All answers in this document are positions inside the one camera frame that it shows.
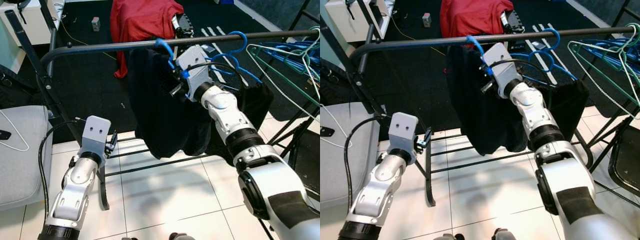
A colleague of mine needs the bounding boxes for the navy blue garment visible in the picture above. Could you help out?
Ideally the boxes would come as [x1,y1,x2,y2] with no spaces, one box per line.
[445,45,531,157]
[125,47,216,160]

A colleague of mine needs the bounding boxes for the black and white gadget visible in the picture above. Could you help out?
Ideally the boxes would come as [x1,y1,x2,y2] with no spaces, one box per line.
[171,14,195,40]
[501,11,526,36]

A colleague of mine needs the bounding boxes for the red cloth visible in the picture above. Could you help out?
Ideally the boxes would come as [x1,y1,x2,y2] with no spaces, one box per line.
[110,0,185,80]
[440,0,515,48]

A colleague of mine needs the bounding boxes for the grey upholstered ottoman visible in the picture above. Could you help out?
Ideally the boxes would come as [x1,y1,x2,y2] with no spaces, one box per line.
[320,102,386,208]
[0,105,53,211]

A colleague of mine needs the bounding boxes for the black metal clothes rack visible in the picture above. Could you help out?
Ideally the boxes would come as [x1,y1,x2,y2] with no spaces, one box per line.
[5,0,320,211]
[325,0,640,207]

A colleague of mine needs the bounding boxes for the black backpack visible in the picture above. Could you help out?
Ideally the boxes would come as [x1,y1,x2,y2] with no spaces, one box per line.
[320,65,366,106]
[0,65,51,108]

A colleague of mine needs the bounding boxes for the black folding chair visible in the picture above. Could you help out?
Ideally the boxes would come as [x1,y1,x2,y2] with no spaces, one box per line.
[287,120,320,201]
[607,117,640,198]

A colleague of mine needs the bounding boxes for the white cabinet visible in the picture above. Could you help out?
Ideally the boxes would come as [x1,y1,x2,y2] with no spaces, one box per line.
[0,0,66,47]
[325,0,396,43]

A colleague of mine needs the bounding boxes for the light grey left wrist camera mount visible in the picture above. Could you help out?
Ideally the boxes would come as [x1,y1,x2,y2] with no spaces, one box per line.
[388,112,419,163]
[80,116,112,166]

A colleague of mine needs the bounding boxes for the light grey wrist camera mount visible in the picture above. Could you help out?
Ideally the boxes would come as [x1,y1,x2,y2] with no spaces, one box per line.
[388,112,419,163]
[481,42,523,98]
[176,45,213,101]
[80,116,112,166]

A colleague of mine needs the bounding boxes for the light grey right wrist camera mount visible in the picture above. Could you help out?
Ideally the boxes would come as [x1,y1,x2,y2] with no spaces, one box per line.
[176,45,213,101]
[481,42,523,98]

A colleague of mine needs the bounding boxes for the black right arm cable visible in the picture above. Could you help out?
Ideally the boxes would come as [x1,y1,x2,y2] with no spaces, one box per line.
[181,60,237,91]
[489,58,531,83]

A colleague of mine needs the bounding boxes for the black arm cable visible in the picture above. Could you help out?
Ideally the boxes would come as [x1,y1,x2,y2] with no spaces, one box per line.
[37,119,86,211]
[489,58,531,83]
[344,115,393,201]
[181,60,237,91]

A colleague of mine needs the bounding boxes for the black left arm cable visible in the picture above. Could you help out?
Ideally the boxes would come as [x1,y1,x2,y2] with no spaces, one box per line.
[344,115,393,201]
[37,119,86,211]

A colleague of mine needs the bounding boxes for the white wire hanger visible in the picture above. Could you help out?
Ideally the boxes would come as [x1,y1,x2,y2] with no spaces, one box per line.
[0,110,31,152]
[250,47,320,123]
[320,117,352,149]
[572,45,640,121]

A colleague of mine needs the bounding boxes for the pale green wire hanger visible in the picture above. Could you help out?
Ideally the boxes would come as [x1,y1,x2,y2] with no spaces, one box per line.
[246,27,320,108]
[567,24,640,118]

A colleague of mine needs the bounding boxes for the yellow floor cable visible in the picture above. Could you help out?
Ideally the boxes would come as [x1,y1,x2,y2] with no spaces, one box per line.
[60,22,118,61]
[390,15,446,56]

